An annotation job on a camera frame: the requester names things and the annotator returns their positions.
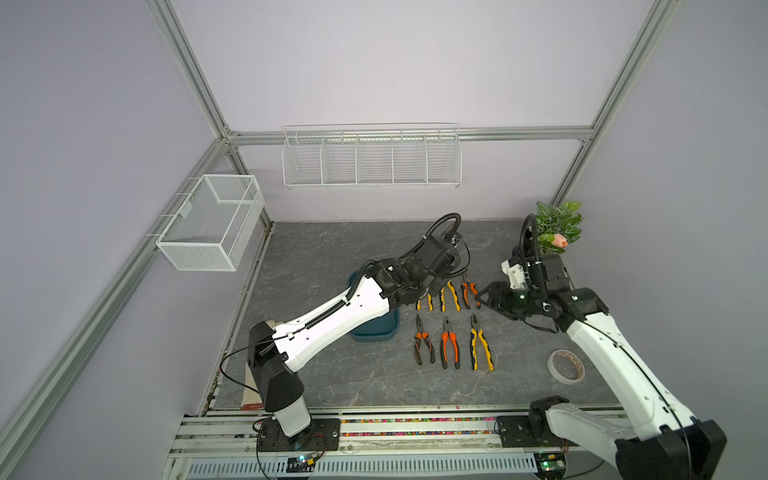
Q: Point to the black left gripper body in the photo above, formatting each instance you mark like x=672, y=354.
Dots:
x=435, y=284

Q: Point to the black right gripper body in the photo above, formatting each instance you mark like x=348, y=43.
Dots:
x=517, y=304

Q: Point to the large yellow black pliers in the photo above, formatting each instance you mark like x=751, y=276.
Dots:
x=449, y=297

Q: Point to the orange black combination pliers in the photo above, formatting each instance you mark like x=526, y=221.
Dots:
x=449, y=350

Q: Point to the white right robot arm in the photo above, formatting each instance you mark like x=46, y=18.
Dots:
x=665, y=439

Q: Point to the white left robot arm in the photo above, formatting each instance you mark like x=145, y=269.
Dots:
x=377, y=288

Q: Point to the teal plastic storage box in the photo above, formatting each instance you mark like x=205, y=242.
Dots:
x=379, y=329

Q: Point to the green plant with pink flower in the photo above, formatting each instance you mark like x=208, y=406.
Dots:
x=558, y=226

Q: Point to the roll of tape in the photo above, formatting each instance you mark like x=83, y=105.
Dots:
x=566, y=367

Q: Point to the beige work glove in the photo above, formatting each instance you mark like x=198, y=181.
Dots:
x=251, y=400

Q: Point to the white wire wall shelf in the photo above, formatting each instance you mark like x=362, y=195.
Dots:
x=372, y=155

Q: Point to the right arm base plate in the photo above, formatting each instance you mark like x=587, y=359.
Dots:
x=515, y=431

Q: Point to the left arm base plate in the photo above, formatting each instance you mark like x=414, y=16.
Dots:
x=321, y=435

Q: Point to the white mesh wall basket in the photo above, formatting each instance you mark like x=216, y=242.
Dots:
x=211, y=229

